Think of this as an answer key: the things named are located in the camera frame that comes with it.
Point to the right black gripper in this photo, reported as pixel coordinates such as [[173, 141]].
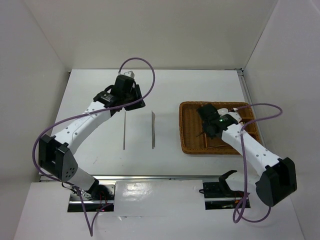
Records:
[[204, 127]]

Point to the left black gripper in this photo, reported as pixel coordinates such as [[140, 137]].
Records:
[[138, 104]]

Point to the silver chopstick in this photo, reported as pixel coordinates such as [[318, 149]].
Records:
[[124, 132], [152, 130]]

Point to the silver knife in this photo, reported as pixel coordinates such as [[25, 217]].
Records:
[[154, 129]]

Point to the copper chopstick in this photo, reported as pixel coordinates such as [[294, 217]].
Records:
[[217, 146]]

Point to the white ceramic spoon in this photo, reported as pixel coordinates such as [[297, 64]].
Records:
[[223, 111]]

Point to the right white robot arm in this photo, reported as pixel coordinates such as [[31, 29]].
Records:
[[276, 177]]

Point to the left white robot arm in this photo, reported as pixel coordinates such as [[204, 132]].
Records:
[[56, 153]]

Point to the wicker cutlery tray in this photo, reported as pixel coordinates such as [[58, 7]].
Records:
[[190, 125]]

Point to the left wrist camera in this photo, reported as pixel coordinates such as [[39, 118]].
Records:
[[129, 74]]

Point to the aluminium rail right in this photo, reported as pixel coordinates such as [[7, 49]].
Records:
[[247, 97]]

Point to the aluminium rail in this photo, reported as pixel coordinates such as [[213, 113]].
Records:
[[247, 97], [154, 177]]

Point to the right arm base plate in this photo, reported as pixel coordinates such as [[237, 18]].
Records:
[[216, 199]]

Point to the aluminium rail front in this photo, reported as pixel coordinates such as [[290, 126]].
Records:
[[154, 177]]

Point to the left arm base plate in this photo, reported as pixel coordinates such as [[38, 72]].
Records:
[[103, 200]]

